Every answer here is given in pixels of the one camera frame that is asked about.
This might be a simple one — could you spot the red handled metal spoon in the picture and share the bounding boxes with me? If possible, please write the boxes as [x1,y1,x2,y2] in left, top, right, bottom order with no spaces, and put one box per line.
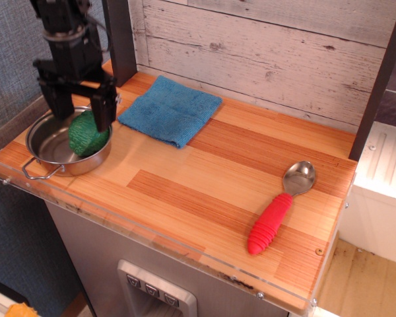
[247,161,316,255]

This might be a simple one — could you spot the clear acrylic edge guard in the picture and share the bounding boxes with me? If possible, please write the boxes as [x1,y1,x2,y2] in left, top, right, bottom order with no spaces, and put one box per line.
[0,152,356,316]

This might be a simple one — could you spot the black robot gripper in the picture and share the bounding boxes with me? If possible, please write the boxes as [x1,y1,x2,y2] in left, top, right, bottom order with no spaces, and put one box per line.
[33,31,117,133]

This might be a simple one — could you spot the dark left wooden post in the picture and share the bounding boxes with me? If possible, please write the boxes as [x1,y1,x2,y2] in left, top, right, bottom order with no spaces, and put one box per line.
[102,0,137,87]

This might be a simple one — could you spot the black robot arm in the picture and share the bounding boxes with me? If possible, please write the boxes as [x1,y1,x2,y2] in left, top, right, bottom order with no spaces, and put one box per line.
[31,1,118,132]

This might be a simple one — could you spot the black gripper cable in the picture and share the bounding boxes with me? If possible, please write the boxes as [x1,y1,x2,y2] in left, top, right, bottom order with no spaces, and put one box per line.
[85,15,114,53]

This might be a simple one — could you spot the grey toy fridge cabinet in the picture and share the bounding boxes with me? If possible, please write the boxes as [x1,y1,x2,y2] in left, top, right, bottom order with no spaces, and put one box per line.
[46,203,288,316]

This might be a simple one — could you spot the yellow object bottom left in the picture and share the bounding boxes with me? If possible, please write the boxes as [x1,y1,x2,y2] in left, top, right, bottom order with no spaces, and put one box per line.
[4,303,38,317]

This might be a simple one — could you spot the dark right wooden post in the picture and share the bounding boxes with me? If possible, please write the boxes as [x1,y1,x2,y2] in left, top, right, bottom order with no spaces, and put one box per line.
[348,22,396,161]

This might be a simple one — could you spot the dark wooden post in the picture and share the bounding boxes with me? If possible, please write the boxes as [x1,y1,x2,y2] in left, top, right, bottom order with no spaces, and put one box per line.
[102,0,137,87]
[348,22,396,161]

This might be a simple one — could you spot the green toy broccoli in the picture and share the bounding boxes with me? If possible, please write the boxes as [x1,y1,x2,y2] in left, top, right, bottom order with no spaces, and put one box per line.
[68,111,110,157]

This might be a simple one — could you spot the blue folded cloth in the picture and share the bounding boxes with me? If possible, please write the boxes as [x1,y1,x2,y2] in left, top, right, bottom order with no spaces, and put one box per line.
[118,76,222,149]

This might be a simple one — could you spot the stainless steel pot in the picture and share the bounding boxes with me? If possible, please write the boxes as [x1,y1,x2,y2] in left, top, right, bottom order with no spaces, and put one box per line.
[22,106,113,180]

